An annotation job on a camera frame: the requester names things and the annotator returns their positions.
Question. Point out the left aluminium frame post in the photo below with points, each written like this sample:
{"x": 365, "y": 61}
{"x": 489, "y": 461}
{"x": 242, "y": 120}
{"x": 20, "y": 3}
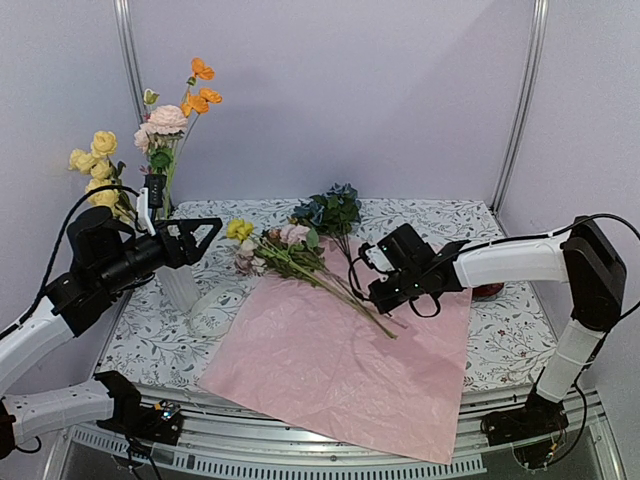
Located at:
{"x": 132, "y": 70}

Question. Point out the artificial flower bouquet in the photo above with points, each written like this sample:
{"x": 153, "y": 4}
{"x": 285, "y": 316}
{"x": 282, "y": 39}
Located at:
{"x": 293, "y": 252}

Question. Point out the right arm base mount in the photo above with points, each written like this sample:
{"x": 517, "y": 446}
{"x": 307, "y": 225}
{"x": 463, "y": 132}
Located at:
{"x": 537, "y": 416}

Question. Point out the aluminium frame post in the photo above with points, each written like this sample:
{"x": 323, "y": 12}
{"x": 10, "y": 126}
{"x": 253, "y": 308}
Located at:
{"x": 523, "y": 105}
{"x": 132, "y": 70}

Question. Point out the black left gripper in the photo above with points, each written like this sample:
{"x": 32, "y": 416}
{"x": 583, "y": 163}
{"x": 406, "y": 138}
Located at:
{"x": 179, "y": 257}

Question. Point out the pink peony flower stem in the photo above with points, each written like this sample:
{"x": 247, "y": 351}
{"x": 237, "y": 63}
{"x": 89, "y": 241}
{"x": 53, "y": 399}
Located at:
{"x": 155, "y": 135}

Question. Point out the orange poppy flower stem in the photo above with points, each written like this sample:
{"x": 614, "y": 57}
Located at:
{"x": 194, "y": 104}

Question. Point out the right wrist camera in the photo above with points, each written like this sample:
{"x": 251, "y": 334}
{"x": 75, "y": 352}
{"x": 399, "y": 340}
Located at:
{"x": 374, "y": 257}

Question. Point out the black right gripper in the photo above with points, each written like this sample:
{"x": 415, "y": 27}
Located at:
{"x": 378, "y": 296}

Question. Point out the right aluminium frame post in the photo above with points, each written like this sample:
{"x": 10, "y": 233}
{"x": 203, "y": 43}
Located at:
{"x": 523, "y": 105}

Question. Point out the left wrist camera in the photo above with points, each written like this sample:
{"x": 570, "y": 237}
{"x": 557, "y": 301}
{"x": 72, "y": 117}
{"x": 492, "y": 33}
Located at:
{"x": 149, "y": 200}

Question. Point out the aluminium front rail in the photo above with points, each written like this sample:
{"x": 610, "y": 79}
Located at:
{"x": 221, "y": 440}

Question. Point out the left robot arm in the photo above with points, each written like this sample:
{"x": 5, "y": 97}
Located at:
{"x": 108, "y": 259}

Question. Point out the cream printed ribbon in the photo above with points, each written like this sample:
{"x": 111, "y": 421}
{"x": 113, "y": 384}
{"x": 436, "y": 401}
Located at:
{"x": 213, "y": 314}

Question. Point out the red striped bowl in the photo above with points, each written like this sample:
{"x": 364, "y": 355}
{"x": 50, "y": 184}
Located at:
{"x": 487, "y": 291}

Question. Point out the pale yellow rose stem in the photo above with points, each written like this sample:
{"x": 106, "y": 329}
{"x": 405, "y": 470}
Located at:
{"x": 98, "y": 164}

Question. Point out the white ribbed ceramic vase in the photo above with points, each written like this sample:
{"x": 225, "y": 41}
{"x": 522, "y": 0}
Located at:
{"x": 179, "y": 286}

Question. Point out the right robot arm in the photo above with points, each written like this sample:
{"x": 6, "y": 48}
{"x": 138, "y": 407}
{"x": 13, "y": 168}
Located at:
{"x": 579, "y": 255}

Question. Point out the pink wrapping paper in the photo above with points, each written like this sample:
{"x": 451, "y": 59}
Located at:
{"x": 297, "y": 354}

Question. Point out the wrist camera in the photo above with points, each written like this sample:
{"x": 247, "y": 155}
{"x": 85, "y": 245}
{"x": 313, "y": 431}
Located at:
{"x": 374, "y": 257}
{"x": 149, "y": 200}

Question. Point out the blue hydrangea flower stem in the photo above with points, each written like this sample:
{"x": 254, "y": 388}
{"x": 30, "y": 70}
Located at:
{"x": 333, "y": 214}

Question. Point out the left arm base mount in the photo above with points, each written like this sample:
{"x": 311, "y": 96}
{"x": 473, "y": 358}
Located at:
{"x": 161, "y": 423}

